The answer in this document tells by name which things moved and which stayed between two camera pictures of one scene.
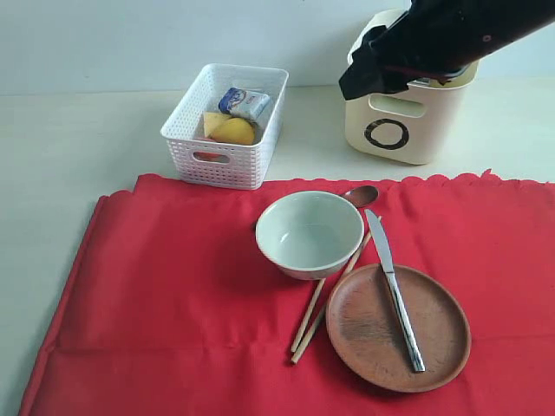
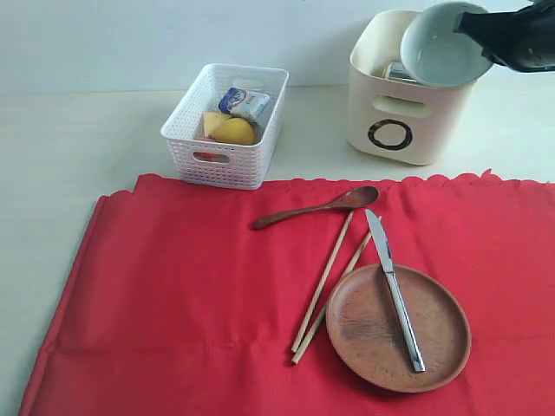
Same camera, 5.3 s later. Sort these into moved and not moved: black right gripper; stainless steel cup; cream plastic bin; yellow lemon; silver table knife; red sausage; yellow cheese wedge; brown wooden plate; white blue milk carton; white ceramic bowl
Moved: white ceramic bowl; black right gripper; stainless steel cup
Not moved: cream plastic bin; brown wooden plate; yellow lemon; red sausage; silver table knife; yellow cheese wedge; white blue milk carton
